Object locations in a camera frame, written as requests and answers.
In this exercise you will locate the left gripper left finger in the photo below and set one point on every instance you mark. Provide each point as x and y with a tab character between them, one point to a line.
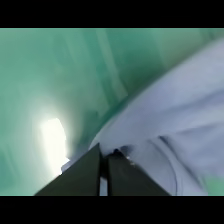
81	176

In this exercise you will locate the light purple T-shirt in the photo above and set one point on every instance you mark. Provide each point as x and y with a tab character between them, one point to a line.
173	123

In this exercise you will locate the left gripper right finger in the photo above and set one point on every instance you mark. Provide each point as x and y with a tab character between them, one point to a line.
133	180

